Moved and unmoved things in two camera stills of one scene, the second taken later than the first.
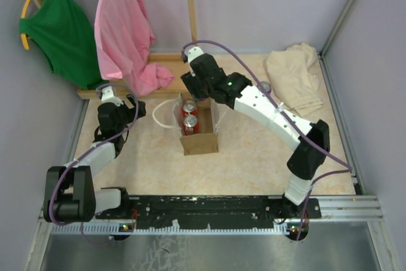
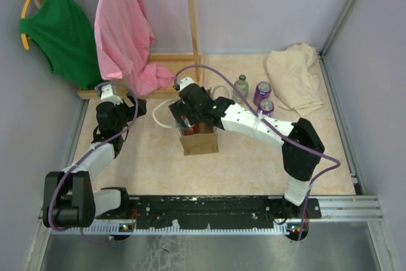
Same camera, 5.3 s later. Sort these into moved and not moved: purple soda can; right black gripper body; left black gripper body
Moved: right black gripper body
Not moved: purple soda can; left black gripper body
